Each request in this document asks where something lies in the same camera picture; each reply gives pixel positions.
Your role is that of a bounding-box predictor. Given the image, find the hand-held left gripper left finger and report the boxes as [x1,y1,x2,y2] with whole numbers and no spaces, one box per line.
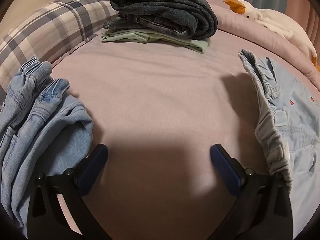
[27,144,115,240]

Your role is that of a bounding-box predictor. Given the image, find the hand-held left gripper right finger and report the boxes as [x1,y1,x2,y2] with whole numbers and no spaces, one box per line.
[210,144,294,240]

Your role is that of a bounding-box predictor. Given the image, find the light blue pants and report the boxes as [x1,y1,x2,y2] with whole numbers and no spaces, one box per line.
[237,49,320,233]

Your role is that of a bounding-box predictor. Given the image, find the dark grey folded pants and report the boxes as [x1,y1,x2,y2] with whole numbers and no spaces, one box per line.
[103,0,218,40]

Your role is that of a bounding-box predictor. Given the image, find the blue denim jeans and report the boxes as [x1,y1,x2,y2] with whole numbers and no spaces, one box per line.
[0,56,94,228]

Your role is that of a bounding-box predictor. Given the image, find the pink bed sheet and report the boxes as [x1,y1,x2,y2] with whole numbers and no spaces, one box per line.
[50,27,320,240]

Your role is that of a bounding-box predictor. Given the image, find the light green folded garment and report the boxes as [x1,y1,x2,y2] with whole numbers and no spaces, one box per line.
[101,29,209,54]

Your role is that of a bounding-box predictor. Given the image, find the pink quilt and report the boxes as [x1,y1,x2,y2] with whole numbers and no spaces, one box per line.
[82,0,320,85]

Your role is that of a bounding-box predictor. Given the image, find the plaid pillow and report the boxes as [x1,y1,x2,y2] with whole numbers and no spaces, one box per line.
[0,0,120,90]

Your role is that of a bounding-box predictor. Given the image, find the white plush goose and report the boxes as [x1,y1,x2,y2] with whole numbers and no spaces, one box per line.
[223,0,320,72]

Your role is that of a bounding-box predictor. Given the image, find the pink curtain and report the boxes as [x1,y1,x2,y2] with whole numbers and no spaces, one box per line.
[285,0,319,45]

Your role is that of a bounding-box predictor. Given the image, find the white printed pillow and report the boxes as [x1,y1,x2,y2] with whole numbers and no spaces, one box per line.
[0,0,85,44]

